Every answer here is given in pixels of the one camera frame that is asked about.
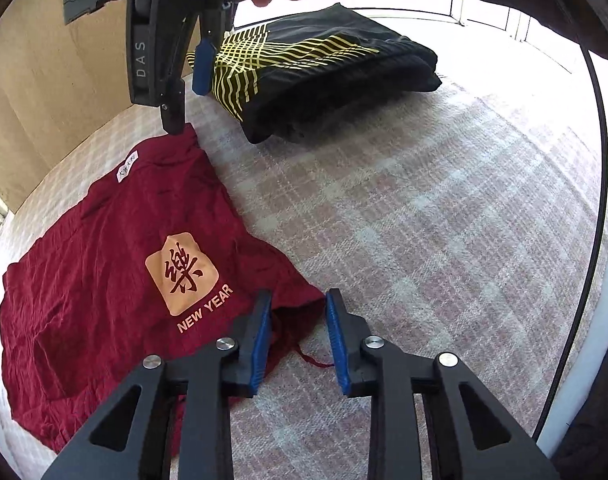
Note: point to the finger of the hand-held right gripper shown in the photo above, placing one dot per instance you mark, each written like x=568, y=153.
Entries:
x=172, y=110
x=202, y=70

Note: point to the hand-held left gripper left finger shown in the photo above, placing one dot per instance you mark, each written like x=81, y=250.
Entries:
x=261, y=350

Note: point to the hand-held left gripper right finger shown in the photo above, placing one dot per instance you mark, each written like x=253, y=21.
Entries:
x=336, y=345

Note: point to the dark red shirt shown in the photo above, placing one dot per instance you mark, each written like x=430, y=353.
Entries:
x=108, y=240

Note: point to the light wooden board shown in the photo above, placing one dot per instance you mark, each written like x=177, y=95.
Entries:
x=43, y=100

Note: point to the black garment with yellow stripes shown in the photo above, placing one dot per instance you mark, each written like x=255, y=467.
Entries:
x=334, y=75

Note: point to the pink plaid cloth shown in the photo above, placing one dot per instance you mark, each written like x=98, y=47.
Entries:
x=409, y=210

